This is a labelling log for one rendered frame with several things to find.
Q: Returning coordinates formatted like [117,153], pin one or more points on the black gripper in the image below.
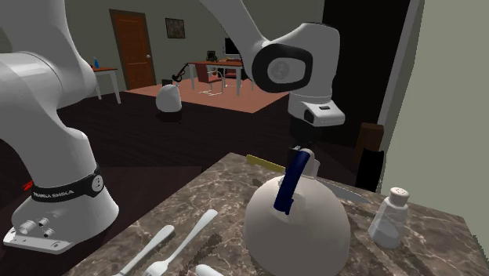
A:
[303,134]

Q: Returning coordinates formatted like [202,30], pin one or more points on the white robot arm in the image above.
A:
[46,126]

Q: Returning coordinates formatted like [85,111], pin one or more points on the salmon rug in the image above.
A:
[244,100]

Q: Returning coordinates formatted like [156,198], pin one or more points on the brown and black furniture piece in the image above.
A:
[370,164]

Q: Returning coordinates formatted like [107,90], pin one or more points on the white legged desk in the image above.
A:
[225,65]

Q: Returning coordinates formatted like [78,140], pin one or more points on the red chair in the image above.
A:
[206,76]

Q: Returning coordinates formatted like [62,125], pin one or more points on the clear salt shaker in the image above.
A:
[387,225]

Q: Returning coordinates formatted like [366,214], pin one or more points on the black and red guitar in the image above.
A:
[179,74]

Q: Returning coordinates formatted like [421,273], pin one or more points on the white rounded floor object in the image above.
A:
[169,99]

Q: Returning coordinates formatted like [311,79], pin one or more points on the white fork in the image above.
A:
[191,237]

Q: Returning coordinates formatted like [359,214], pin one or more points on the brown wooden door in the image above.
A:
[133,49]

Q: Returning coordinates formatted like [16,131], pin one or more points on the white legged side table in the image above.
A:
[105,70]

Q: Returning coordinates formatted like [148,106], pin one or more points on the dark framed wall picture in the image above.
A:
[175,28]

